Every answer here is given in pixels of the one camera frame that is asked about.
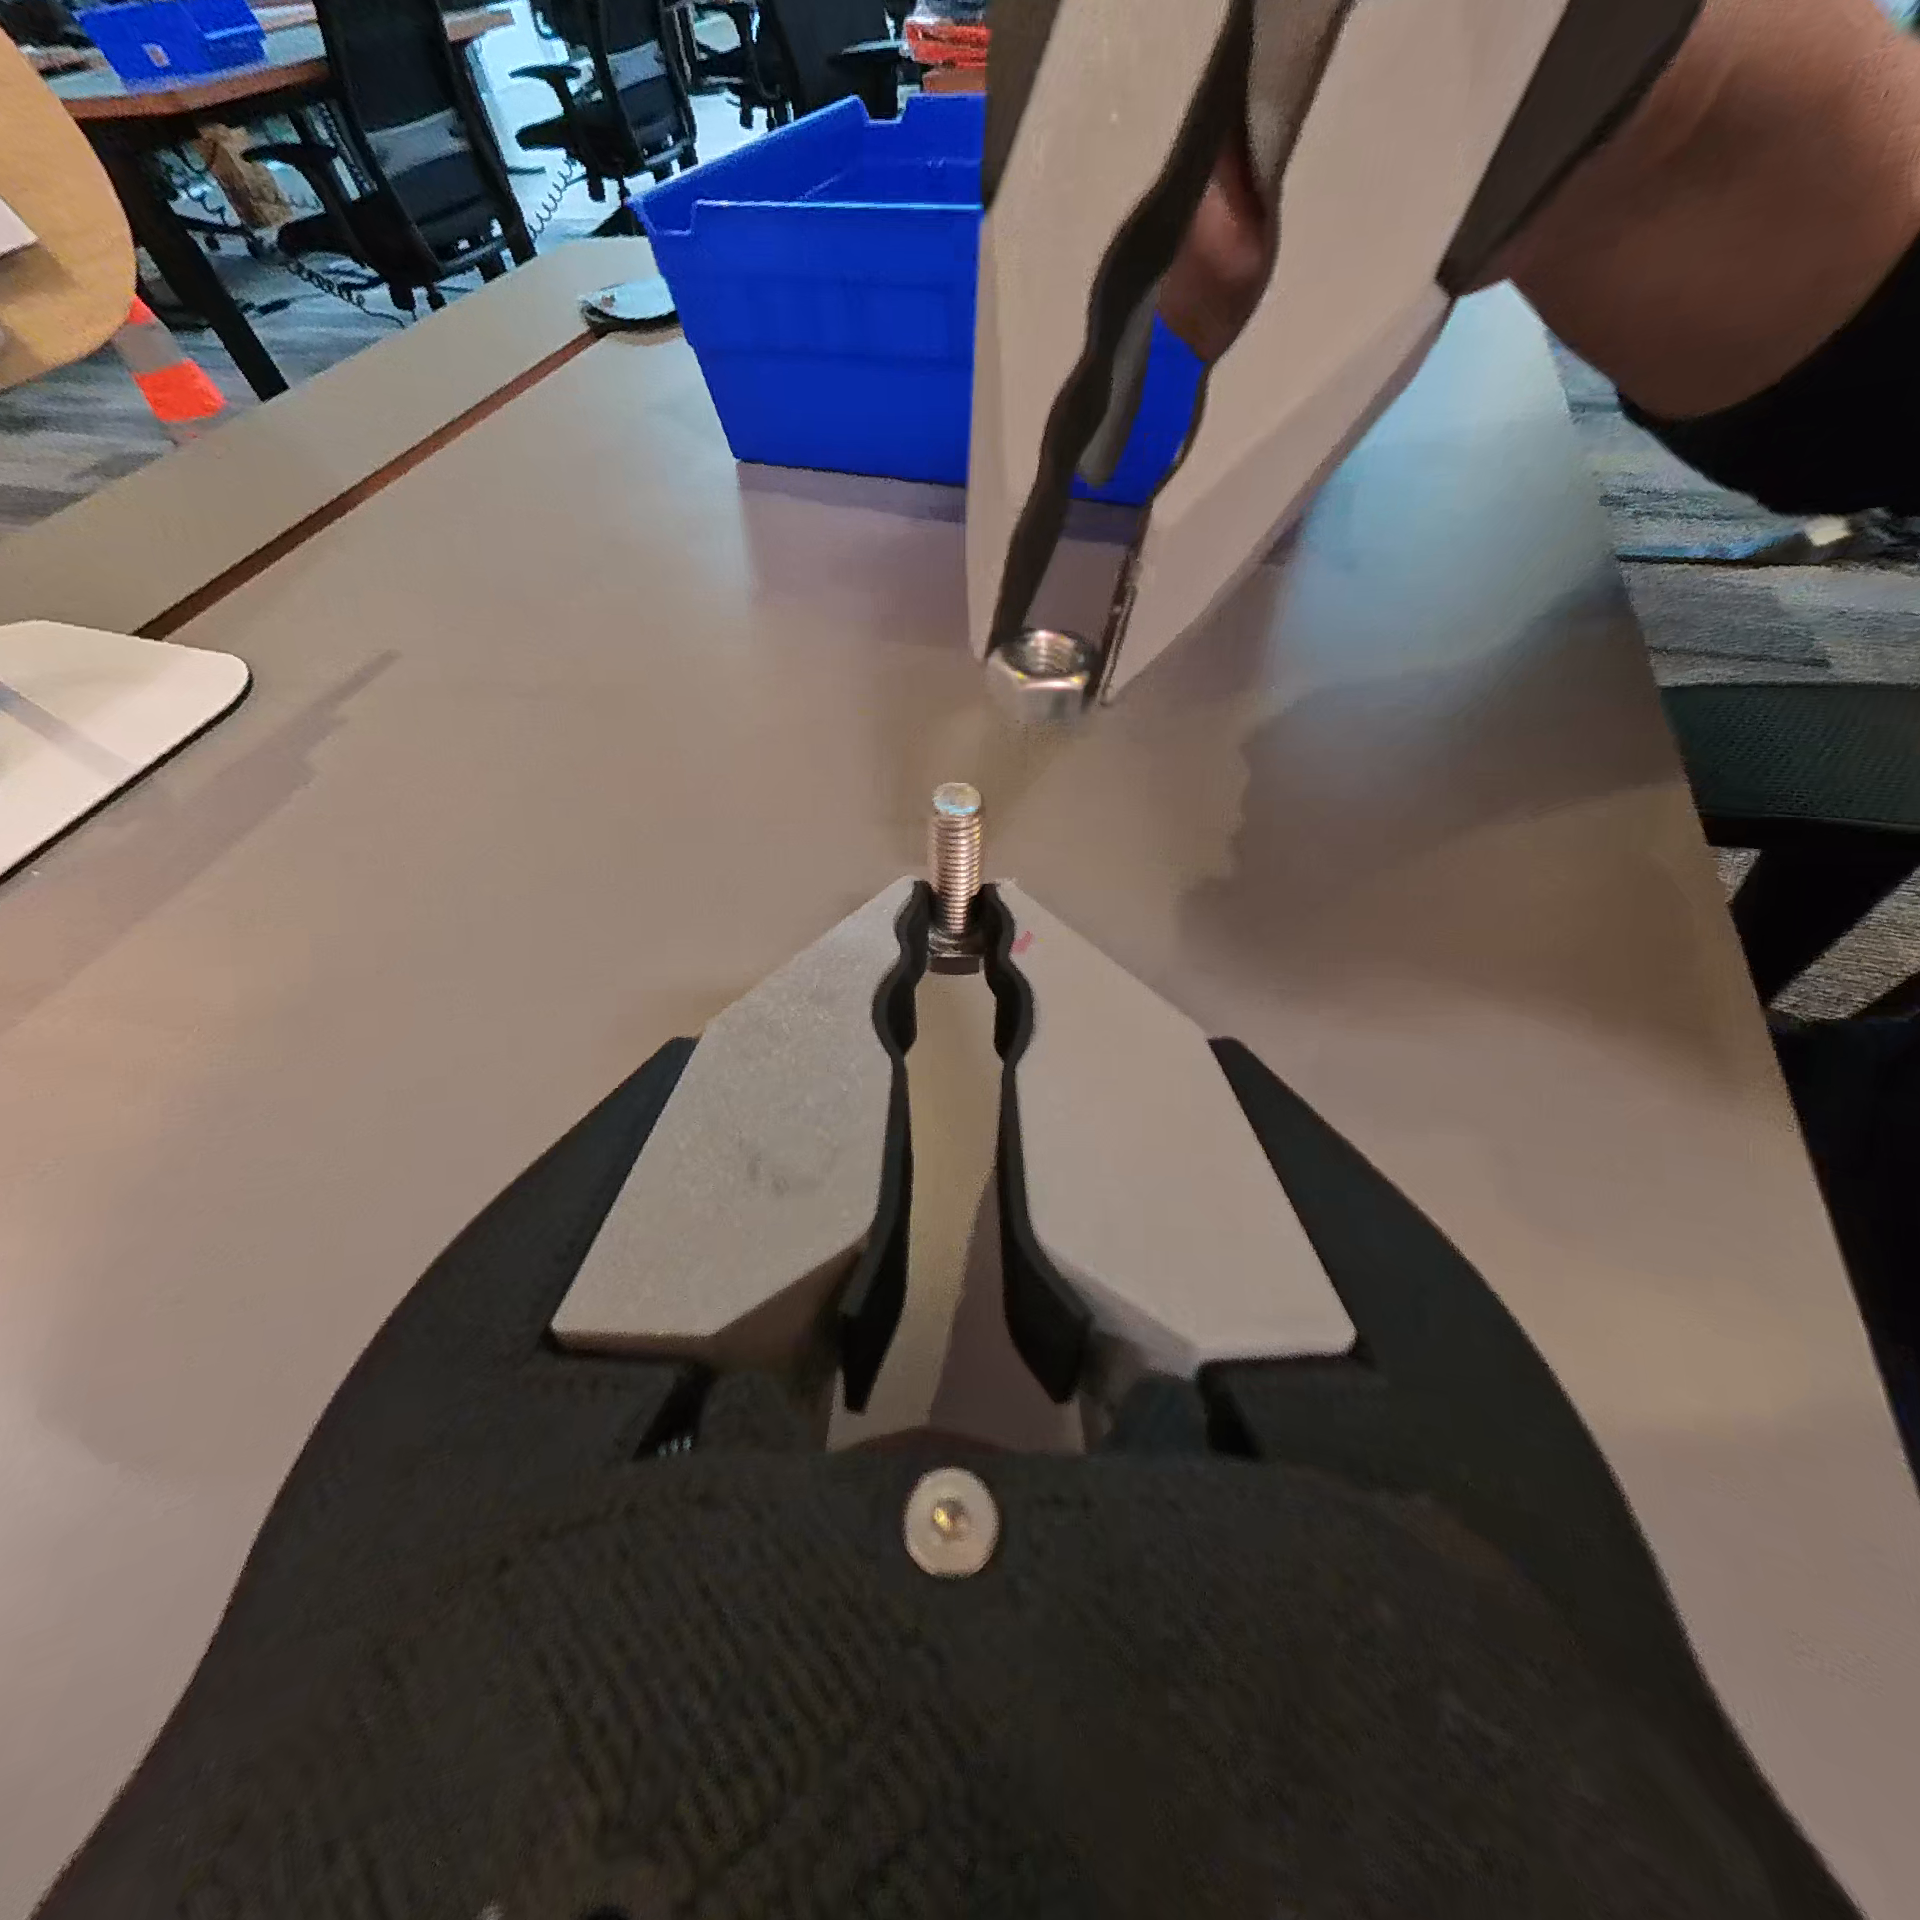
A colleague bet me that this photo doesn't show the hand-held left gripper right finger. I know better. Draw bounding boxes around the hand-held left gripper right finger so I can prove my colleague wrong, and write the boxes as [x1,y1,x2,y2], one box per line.
[977,879,1359,1407]

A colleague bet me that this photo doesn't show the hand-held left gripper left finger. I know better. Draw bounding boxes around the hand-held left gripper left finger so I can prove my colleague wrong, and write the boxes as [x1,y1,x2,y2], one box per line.
[549,877,924,1415]

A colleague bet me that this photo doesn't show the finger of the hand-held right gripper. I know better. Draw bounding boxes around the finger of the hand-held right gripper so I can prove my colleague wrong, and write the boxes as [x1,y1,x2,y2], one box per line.
[965,0,1255,662]
[1095,0,1572,711]

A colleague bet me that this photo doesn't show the blue plastic bin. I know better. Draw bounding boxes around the blue plastic bin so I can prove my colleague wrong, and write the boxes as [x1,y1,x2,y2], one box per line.
[631,93,1211,509]

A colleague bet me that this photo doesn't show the steel hex bolt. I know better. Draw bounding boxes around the steel hex bolt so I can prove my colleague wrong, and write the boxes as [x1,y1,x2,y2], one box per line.
[921,780,993,981]

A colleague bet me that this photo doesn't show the steel hex nut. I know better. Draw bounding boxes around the steel hex nut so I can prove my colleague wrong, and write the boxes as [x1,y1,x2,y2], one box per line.
[981,623,1107,731]

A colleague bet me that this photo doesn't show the person's right forearm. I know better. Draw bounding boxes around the person's right forearm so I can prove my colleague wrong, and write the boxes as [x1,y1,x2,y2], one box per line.
[1616,262,1920,518]

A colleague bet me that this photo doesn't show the person's right hand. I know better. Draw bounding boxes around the person's right hand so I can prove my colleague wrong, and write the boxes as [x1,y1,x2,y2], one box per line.
[1161,0,1920,425]

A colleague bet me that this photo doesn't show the black office chair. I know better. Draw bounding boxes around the black office chair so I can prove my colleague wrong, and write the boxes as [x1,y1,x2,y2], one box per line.
[513,0,701,203]
[719,0,916,127]
[246,0,536,313]

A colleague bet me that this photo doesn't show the wooden-top desk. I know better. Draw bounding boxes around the wooden-top desk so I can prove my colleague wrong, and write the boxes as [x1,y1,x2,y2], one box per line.
[46,6,513,400]

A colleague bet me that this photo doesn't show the white desk stand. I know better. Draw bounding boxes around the white desk stand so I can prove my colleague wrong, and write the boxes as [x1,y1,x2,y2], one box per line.
[0,619,252,884]

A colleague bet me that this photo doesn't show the small blue storage bin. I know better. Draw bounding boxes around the small blue storage bin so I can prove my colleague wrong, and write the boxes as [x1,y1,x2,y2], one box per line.
[75,0,271,84]

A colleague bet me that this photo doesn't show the orange traffic cone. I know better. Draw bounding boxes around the orange traffic cone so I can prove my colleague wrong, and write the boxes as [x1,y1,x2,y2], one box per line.
[116,293,230,435]

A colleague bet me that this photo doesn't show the wooden board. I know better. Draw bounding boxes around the wooden board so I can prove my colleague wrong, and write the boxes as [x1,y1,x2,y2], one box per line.
[0,29,140,395]

